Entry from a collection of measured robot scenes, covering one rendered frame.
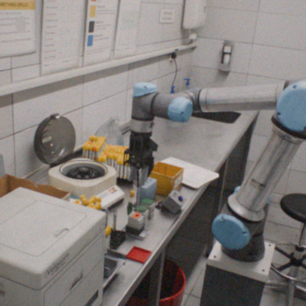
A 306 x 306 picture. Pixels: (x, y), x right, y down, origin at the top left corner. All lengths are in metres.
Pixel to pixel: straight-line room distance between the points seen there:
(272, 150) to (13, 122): 1.02
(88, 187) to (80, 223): 0.61
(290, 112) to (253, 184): 0.24
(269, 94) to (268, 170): 0.23
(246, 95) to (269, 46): 2.39
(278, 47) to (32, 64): 2.37
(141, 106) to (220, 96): 0.24
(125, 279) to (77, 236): 0.40
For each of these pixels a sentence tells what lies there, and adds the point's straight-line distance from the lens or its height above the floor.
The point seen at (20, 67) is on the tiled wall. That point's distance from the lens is 1.67.
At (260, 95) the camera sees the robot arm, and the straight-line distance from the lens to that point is 1.23.
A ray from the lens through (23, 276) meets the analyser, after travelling 0.87.
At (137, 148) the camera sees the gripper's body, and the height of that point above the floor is 1.23.
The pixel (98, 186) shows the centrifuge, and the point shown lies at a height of 0.97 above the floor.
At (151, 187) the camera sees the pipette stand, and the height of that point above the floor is 0.96.
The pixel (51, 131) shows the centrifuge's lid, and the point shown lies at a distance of 1.81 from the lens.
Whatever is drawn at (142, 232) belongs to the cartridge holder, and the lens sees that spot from 1.50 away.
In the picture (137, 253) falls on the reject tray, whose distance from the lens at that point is 1.41.
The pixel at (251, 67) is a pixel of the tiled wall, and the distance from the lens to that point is 3.66.
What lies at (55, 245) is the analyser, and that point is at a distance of 0.91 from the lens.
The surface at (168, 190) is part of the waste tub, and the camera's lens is 1.77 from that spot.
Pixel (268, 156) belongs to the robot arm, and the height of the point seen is 1.32.
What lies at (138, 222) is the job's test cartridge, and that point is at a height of 0.94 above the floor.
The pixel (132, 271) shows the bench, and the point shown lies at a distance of 1.33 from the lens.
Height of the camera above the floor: 1.69
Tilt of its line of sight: 21 degrees down
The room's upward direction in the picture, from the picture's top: 5 degrees clockwise
